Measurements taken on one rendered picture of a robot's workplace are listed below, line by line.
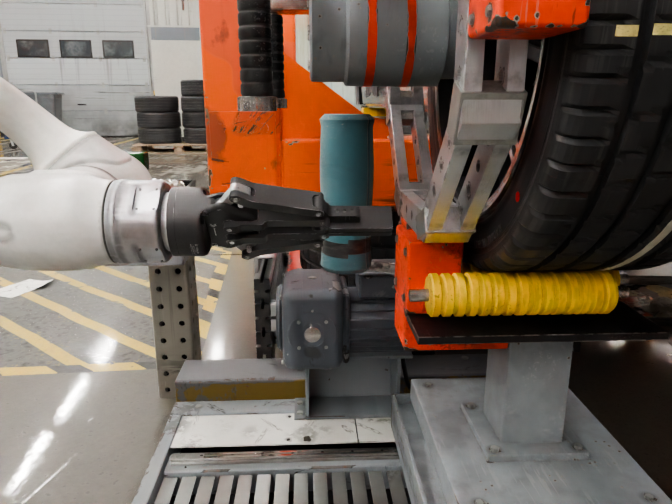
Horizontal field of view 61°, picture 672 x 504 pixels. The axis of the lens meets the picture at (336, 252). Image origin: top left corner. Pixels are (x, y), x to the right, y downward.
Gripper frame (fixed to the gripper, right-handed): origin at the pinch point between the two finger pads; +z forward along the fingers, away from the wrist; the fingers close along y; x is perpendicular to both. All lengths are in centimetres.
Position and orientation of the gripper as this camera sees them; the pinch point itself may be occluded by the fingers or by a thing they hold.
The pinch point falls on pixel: (359, 220)
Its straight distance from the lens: 62.6
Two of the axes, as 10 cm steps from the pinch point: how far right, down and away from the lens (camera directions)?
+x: -0.3, -8.6, 5.0
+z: 10.0, -0.1, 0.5
